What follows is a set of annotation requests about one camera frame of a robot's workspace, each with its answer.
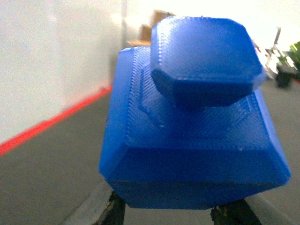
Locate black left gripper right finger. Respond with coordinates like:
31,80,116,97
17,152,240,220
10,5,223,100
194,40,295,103
210,199,261,225

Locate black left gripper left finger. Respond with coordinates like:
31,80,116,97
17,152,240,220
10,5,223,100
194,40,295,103
94,191,126,225

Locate blue 3D-printed bottle part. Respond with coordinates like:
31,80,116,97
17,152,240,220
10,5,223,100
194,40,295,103
99,16,291,210

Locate large open cardboard box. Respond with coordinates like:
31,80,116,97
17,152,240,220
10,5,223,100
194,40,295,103
127,9,174,47

